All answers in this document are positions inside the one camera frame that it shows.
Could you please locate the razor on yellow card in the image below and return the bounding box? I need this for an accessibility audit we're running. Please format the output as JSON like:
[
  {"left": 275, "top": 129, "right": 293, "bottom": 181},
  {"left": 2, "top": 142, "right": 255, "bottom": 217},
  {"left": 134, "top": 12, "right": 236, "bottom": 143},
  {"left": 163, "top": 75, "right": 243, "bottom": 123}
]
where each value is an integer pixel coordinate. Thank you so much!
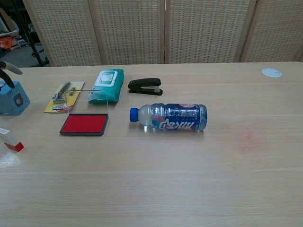
[{"left": 44, "top": 81, "right": 85, "bottom": 114}]

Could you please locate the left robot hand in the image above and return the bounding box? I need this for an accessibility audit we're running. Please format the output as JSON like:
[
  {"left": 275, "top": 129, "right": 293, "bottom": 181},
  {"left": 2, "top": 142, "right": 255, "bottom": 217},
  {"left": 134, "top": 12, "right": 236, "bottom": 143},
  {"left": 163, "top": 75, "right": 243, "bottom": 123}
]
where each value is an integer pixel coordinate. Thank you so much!
[{"left": 0, "top": 61, "right": 23, "bottom": 88}]

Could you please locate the black tripod stand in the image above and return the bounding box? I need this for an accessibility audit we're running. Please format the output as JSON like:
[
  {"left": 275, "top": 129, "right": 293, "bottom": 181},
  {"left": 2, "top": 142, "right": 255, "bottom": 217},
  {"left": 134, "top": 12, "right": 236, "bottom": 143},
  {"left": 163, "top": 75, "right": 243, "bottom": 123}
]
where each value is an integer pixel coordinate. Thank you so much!
[{"left": 14, "top": 0, "right": 50, "bottom": 67}]

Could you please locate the red ink pad black tray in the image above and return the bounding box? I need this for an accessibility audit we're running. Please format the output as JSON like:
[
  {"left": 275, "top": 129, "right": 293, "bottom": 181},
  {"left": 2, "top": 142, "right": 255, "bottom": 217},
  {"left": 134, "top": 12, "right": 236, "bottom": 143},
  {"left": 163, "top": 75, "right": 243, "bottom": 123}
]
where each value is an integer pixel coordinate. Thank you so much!
[{"left": 59, "top": 113, "right": 109, "bottom": 137}]

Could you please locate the blue label drink bottle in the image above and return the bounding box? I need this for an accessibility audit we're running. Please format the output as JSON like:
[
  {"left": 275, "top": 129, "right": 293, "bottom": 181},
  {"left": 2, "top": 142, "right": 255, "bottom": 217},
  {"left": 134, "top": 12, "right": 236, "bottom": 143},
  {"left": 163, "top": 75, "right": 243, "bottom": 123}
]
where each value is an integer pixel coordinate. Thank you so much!
[{"left": 129, "top": 103, "right": 208, "bottom": 132}]

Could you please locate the green wet wipes pack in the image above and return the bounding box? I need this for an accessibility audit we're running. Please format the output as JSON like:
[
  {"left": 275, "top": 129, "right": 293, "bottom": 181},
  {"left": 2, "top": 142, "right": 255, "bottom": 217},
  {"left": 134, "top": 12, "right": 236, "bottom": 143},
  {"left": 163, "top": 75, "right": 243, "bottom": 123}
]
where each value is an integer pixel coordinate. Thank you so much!
[{"left": 88, "top": 69, "right": 125, "bottom": 105}]

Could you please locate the orange background object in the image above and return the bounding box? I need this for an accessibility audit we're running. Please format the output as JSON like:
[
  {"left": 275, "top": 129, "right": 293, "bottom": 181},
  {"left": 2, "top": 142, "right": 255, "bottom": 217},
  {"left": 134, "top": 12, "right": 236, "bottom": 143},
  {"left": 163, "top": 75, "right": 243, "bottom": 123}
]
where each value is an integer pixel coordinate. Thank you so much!
[{"left": 0, "top": 37, "right": 12, "bottom": 50}]

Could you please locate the white round table grommet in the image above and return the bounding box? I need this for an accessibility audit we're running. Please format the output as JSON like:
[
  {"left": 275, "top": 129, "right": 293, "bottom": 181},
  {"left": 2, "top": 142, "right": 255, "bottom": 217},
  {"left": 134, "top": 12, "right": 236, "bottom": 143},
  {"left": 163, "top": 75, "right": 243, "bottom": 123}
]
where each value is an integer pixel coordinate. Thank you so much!
[{"left": 261, "top": 68, "right": 283, "bottom": 78}]

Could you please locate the black stapler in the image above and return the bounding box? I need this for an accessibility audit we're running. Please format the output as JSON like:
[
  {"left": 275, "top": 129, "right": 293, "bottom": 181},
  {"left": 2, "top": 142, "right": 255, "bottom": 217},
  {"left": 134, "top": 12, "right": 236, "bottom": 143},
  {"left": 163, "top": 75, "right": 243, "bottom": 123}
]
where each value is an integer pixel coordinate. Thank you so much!
[{"left": 128, "top": 78, "right": 163, "bottom": 96}]

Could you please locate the blue cardboard box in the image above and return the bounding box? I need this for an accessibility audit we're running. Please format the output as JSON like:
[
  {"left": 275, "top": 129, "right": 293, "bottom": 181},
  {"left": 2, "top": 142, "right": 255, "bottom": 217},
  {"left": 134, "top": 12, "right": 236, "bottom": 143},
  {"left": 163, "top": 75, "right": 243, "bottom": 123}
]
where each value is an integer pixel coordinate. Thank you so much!
[{"left": 0, "top": 81, "right": 31, "bottom": 116}]

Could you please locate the woven wooden folding screen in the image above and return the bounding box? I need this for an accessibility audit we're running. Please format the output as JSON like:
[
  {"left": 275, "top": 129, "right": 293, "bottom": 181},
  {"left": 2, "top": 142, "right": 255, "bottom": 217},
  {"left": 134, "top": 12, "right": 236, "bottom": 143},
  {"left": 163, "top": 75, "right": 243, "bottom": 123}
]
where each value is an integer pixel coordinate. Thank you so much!
[{"left": 22, "top": 0, "right": 303, "bottom": 67}]

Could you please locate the white stamp with red base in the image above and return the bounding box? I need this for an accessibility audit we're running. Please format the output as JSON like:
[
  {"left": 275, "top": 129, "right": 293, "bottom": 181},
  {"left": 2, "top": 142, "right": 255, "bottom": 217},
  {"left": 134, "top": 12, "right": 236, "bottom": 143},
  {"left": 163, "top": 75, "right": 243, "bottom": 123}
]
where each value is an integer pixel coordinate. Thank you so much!
[{"left": 0, "top": 127, "right": 25, "bottom": 152}]

